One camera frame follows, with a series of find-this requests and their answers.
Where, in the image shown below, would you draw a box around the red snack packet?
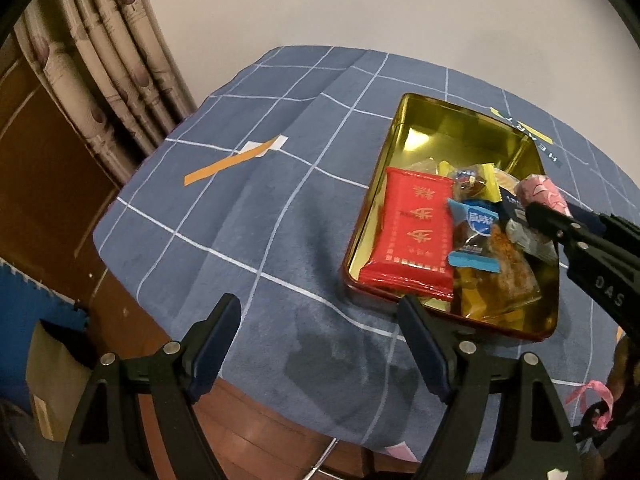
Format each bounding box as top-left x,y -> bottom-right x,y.
358,167 -> 454,301

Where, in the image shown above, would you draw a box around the blue grid tablecloth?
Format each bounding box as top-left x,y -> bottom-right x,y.
93,46 -> 639,456

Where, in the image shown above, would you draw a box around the cardboard box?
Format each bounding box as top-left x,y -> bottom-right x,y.
25,320 -> 96,442

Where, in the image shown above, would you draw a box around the red toffee tin box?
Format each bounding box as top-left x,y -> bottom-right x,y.
343,93 -> 560,341

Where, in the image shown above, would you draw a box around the beige curtain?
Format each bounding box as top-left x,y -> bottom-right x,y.
13,0 -> 194,184

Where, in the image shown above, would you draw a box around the clear bag orange-print biscuits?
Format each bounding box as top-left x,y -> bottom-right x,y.
456,224 -> 541,322

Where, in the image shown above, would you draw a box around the teal candy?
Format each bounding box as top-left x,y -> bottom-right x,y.
448,200 -> 500,273

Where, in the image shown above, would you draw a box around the pink ribbon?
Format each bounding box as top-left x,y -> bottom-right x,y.
565,380 -> 614,432

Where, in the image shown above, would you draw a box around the orange tape strip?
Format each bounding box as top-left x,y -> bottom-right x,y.
183,151 -> 256,186

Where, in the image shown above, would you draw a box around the pink patterned snack pack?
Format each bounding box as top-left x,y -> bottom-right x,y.
515,174 -> 572,217

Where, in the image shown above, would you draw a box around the yellow-edged snack packet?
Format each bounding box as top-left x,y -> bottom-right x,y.
447,164 -> 502,203

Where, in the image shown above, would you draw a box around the white paper label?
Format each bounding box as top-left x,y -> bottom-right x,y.
240,134 -> 288,157

